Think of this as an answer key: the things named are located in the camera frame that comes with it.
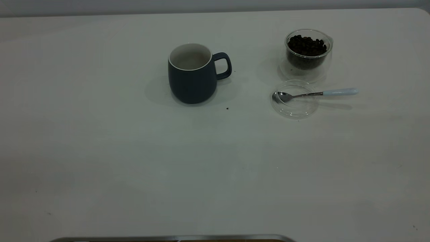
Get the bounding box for dark grey ceramic mug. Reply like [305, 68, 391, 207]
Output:
[168, 42, 232, 104]

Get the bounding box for clear round glass dish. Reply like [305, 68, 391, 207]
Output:
[271, 80, 319, 119]

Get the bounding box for metal spoon pale blue handle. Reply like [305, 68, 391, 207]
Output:
[272, 88, 359, 103]

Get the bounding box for roasted coffee beans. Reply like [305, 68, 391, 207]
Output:
[287, 35, 328, 70]

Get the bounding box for silver metal edge strip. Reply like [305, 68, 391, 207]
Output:
[49, 234, 297, 242]

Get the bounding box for double-wall glass cup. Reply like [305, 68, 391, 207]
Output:
[279, 29, 334, 84]

